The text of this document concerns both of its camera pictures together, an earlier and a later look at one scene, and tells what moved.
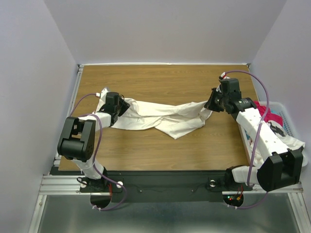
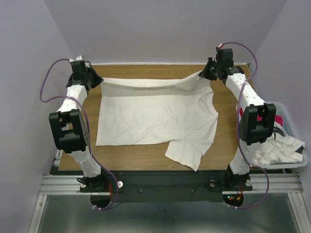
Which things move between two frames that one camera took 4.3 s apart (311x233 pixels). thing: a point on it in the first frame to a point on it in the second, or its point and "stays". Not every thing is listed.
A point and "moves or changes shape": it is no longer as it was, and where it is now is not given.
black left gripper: [125, 106] to [98, 79]
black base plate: [160, 186] stays
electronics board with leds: [233, 199] stays
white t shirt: [174, 121] moves or changes shape
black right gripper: [210, 104] to [205, 73]
